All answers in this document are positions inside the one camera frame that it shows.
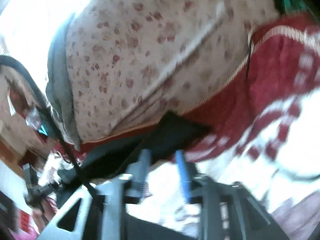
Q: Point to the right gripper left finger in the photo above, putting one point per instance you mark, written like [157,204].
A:
[102,216]

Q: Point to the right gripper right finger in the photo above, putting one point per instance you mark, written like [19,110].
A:
[227,211]

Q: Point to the black knit pants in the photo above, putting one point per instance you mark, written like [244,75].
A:
[172,133]

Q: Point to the teal bag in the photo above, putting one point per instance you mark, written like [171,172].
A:
[47,130]

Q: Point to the white red floral blanket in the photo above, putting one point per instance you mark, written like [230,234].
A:
[266,89]

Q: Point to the grey knit garment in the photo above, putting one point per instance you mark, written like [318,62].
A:
[59,89]

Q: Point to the beige floral quilt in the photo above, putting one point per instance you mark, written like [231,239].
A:
[130,61]

